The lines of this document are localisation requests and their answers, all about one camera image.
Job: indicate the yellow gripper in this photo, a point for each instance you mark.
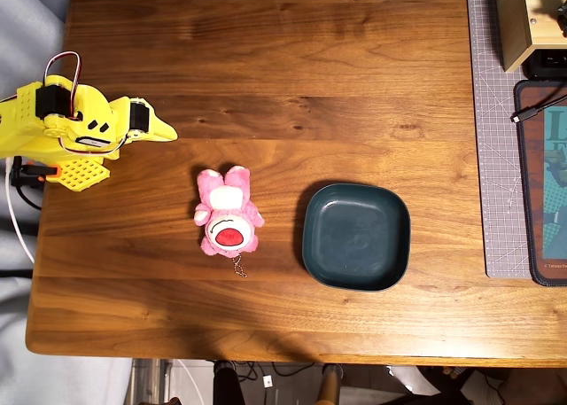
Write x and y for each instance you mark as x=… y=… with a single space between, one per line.
x=141 y=117

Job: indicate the pink strawberry bear plush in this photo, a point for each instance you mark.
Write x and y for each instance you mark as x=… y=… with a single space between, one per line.
x=226 y=210

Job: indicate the yellow perforated robot base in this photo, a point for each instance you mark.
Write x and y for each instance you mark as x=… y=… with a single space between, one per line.
x=82 y=174

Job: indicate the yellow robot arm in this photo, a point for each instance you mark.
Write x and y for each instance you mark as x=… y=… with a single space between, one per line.
x=22 y=132

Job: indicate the black orange table clamp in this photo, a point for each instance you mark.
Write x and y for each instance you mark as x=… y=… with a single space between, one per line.
x=33 y=171

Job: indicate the dark teal square plate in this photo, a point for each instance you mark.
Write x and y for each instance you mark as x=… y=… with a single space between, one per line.
x=356 y=236

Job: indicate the wooden round leg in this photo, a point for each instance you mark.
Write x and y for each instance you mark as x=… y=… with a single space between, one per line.
x=330 y=387

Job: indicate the grey cutting mat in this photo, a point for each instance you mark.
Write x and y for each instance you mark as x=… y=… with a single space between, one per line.
x=496 y=157

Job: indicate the light wooden box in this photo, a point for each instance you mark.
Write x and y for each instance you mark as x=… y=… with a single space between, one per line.
x=514 y=24

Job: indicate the printed mouse pad dark border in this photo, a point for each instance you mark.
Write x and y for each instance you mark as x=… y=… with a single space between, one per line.
x=533 y=179

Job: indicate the black electronic device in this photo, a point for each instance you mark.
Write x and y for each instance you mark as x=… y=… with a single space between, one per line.
x=547 y=66

